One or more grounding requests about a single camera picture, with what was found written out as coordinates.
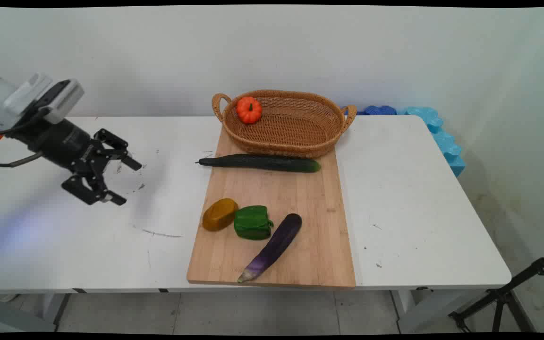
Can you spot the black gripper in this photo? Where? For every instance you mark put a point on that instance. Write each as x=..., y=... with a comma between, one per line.
x=62, y=141

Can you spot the dark green cucumber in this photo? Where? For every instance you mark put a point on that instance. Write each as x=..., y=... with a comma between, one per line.
x=262, y=163

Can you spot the brown potato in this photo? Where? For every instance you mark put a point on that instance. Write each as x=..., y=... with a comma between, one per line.
x=220, y=215

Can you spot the white table leg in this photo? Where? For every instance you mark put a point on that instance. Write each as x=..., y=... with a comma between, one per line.
x=413, y=311
x=52, y=308

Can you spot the small orange pumpkin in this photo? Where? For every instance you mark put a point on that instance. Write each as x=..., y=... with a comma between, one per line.
x=249, y=110

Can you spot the green bell pepper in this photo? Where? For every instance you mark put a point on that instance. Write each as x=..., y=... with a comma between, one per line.
x=252, y=223

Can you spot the purple eggplant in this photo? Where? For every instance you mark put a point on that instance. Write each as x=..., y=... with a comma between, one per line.
x=276, y=243

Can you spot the wooden cutting board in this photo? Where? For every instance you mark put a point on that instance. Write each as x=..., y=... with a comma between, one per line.
x=291, y=222

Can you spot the woven wicker basket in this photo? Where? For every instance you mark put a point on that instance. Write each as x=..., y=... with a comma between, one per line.
x=295, y=127

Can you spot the light blue foam mat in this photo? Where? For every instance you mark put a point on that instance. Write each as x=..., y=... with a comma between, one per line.
x=444, y=139

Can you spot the black tripod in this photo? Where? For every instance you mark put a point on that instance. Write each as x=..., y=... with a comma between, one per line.
x=503, y=297

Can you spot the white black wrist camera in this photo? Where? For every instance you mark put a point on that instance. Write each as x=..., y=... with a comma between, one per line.
x=59, y=101

